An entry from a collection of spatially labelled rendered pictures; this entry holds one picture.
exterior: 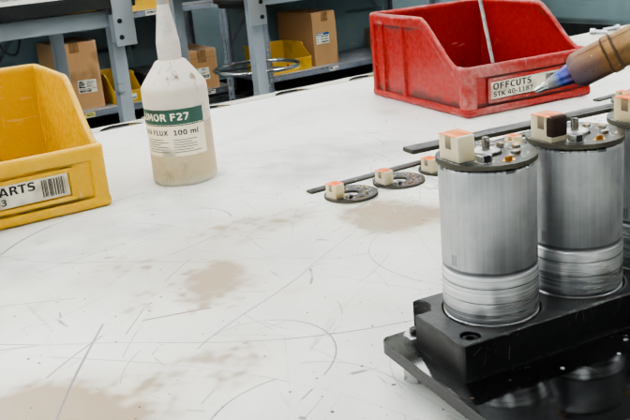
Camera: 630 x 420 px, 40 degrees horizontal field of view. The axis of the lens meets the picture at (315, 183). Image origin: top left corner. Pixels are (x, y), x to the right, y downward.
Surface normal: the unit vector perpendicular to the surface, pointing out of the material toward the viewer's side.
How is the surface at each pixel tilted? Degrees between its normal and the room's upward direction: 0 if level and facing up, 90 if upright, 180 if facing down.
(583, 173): 90
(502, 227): 90
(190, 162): 90
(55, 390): 0
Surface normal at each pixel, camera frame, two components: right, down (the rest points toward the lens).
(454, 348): -0.90, 0.20
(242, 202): -0.09, -0.96
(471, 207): -0.46, 0.29
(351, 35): 0.54, 0.19
